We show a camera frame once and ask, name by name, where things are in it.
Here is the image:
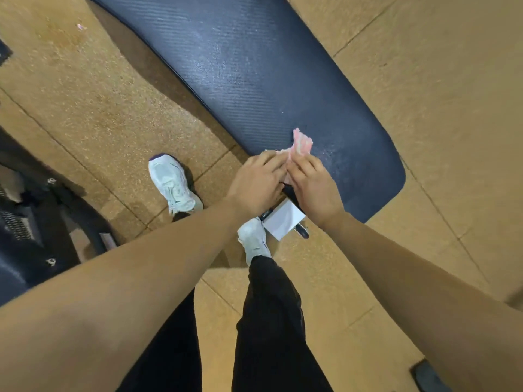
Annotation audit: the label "white left shoe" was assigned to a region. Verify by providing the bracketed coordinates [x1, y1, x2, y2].
[148, 154, 204, 217]

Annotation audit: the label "white right shoe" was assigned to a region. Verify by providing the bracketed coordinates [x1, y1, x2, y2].
[238, 217, 272, 266]

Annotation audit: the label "black bench white frame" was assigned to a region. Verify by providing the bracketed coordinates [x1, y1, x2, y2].
[83, 0, 406, 241]

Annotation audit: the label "pink white striped cloth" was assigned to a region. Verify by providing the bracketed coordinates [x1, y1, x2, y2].
[265, 127, 314, 186]

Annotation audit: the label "white shoe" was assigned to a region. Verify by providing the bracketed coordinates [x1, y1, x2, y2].
[238, 217, 272, 266]
[148, 154, 204, 217]

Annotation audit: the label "person's left forearm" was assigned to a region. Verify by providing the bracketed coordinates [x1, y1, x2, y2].
[0, 198, 254, 392]

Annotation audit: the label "person's left hand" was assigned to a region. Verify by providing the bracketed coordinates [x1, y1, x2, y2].
[226, 150, 289, 219]

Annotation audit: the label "person's right forearm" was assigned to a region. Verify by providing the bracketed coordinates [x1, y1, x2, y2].
[320, 212, 523, 392]

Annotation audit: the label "person's right hand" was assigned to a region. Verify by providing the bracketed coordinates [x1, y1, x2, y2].
[285, 152, 346, 229]

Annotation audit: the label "adjustable black weight bench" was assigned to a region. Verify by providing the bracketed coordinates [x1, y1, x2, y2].
[0, 38, 119, 307]

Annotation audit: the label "black trousers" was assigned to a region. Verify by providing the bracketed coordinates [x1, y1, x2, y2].
[116, 212, 334, 392]

